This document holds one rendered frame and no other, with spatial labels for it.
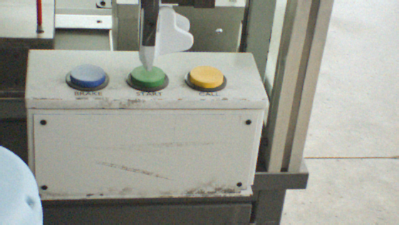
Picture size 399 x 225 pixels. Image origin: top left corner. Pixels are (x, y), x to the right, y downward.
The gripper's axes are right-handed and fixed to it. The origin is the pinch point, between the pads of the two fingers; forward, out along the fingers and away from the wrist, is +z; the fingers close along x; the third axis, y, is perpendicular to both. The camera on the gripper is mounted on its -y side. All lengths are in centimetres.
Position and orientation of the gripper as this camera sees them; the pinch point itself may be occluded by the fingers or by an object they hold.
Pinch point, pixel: (142, 59)
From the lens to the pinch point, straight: 96.1
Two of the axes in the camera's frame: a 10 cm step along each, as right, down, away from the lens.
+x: -1.3, -5.7, 8.1
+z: -0.9, 8.2, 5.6
